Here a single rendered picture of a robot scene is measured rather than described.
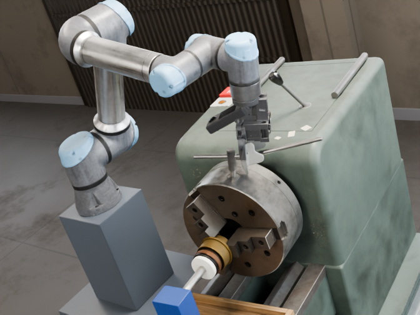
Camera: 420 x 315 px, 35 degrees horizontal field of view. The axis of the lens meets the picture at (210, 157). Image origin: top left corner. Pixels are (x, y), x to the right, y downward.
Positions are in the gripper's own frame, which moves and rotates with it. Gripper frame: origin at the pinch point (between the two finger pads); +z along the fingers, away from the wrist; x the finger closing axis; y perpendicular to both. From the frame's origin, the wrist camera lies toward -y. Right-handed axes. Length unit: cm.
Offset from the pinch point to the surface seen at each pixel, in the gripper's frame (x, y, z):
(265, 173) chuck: 3.0, 4.6, 5.4
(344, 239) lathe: 5.7, 25.3, 31.0
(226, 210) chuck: -3.9, -5.8, 12.3
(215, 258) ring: -17.5, -7.6, 17.1
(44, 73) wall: 419, -254, 171
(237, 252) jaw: -13.7, -2.5, 18.6
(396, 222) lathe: 40, 43, 52
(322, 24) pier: 255, 19, 69
